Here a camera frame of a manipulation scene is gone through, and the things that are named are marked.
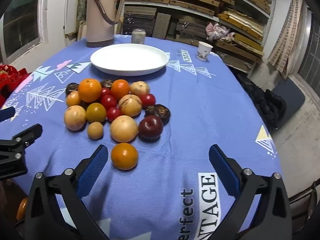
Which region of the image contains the yellow green citrus fruit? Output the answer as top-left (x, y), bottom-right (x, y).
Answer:
top-left (85, 103), bottom-right (107, 123)

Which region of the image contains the blue chair seat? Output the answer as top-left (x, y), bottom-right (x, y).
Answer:
top-left (271, 77), bottom-right (306, 130)

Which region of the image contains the small yellow orange fruit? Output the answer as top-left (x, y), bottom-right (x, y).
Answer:
top-left (66, 91), bottom-right (82, 107)

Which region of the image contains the pink crumpled cloth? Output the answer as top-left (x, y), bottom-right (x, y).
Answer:
top-left (205, 22), bottom-right (235, 42)

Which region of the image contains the beige thermos jug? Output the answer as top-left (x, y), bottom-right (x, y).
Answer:
top-left (86, 0), bottom-right (125, 48)

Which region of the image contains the bright orange mandarin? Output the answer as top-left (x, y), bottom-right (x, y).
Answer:
top-left (111, 79), bottom-right (130, 101)
top-left (78, 78), bottom-right (102, 103)

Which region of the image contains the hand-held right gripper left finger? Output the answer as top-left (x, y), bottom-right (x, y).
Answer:
top-left (24, 144), bottom-right (110, 240)

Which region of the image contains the white round plate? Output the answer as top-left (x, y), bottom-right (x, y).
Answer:
top-left (90, 43), bottom-right (169, 76)

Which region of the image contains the silver drink can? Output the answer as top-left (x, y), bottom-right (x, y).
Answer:
top-left (131, 29), bottom-right (146, 44)

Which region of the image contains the white framed window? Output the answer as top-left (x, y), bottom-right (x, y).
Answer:
top-left (0, 0), bottom-right (42, 60)

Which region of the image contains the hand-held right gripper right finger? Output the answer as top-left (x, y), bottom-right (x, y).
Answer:
top-left (209, 144), bottom-right (292, 240)

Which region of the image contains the black jacket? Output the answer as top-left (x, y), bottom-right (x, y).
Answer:
top-left (237, 74), bottom-right (287, 130)

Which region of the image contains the small tan round fruit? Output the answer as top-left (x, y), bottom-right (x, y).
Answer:
top-left (87, 121), bottom-right (104, 140)

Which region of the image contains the window with metal grille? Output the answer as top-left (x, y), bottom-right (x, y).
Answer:
top-left (296, 12), bottom-right (320, 88)

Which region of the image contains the blue printed tablecloth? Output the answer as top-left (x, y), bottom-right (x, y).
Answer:
top-left (0, 34), bottom-right (284, 240)

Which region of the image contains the white printed paper cup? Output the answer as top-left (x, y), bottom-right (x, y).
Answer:
top-left (196, 41), bottom-right (213, 61)

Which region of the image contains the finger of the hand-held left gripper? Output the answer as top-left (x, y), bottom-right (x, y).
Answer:
top-left (0, 123), bottom-right (43, 160)
top-left (0, 107), bottom-right (16, 123)

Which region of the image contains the red patterned cloth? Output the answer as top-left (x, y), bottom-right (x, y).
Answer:
top-left (0, 64), bottom-right (34, 108)

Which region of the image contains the orange tan round fruit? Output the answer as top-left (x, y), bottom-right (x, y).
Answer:
top-left (111, 142), bottom-right (139, 170)

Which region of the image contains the orange round object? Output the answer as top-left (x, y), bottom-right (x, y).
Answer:
top-left (16, 197), bottom-right (28, 222)

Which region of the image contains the white door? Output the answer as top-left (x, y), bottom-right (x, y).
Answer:
top-left (37, 0), bottom-right (82, 48)

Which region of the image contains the large tan passion fruit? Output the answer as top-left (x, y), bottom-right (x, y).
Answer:
top-left (110, 115), bottom-right (139, 143)

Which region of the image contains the brick pattern cloth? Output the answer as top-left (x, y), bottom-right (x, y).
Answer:
top-left (267, 0), bottom-right (304, 79)

